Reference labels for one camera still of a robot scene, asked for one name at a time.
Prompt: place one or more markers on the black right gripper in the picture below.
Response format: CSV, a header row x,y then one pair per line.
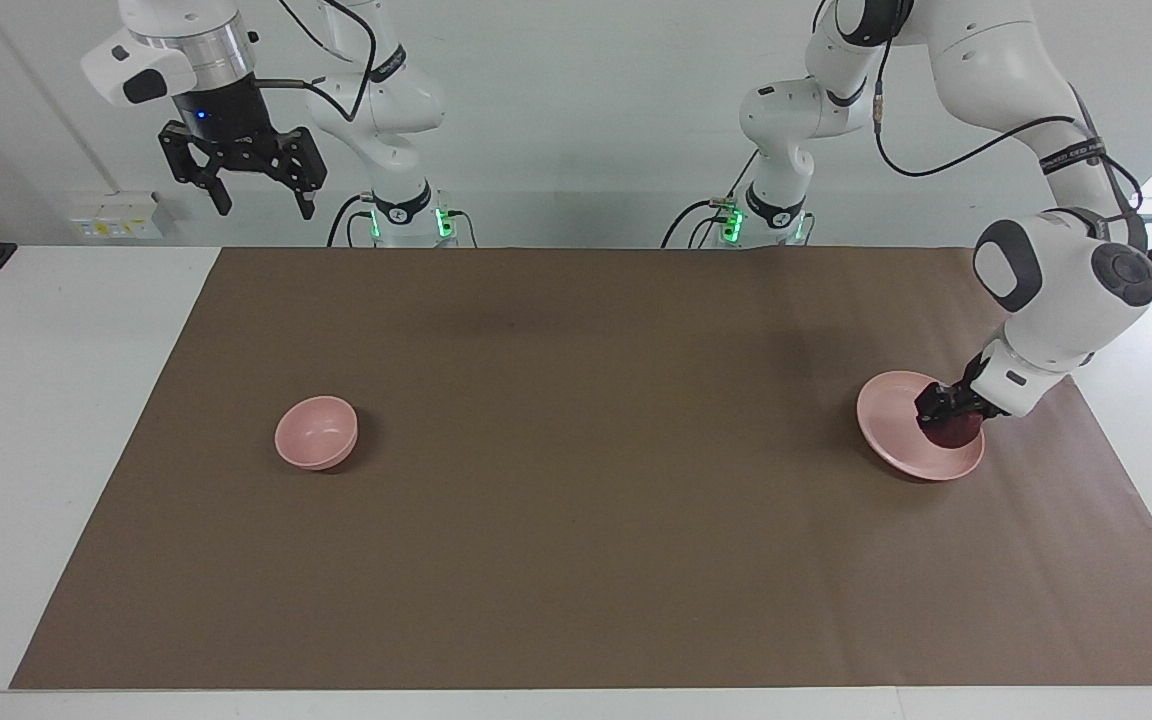
x,y
226,125

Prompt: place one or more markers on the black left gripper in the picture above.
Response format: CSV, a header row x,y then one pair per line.
x,y
974,398

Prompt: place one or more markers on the dark red apple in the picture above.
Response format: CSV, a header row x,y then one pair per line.
x,y
951,433

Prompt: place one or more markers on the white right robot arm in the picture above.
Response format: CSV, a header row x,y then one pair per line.
x,y
386,100

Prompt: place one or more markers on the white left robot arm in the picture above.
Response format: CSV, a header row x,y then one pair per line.
x,y
1056,300

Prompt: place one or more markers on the pink plate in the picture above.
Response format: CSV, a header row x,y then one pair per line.
x,y
891,415

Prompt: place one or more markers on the pink bowl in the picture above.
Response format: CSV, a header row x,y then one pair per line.
x,y
311,430

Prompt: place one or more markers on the brown paper table mat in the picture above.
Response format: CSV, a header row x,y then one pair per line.
x,y
576,450

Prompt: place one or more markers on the white wall socket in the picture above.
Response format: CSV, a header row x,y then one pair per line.
x,y
116,218

